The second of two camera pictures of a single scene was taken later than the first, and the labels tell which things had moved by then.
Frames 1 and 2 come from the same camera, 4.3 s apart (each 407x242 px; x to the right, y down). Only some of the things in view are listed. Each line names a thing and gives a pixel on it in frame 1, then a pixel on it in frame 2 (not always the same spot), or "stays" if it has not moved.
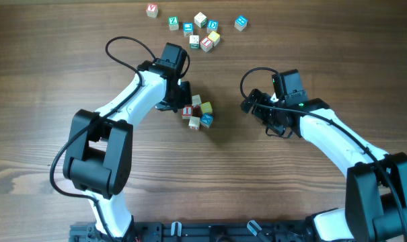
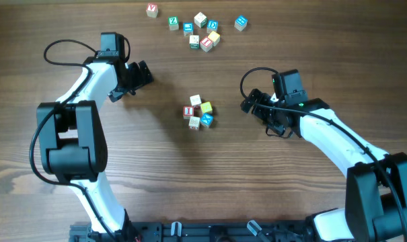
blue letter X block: [206, 119] stays
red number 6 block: [194, 122] stays
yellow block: [206, 107] stays
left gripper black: [186, 99] → [140, 80]
